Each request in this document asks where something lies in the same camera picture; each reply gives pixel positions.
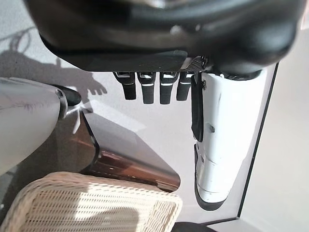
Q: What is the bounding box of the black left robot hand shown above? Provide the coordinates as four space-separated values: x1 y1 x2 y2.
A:
23 0 305 211

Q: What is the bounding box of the silver left robot leg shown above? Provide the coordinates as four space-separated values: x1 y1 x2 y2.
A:
0 77 83 180

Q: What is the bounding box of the cream wicker basket tray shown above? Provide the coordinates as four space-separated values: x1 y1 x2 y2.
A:
0 171 183 232

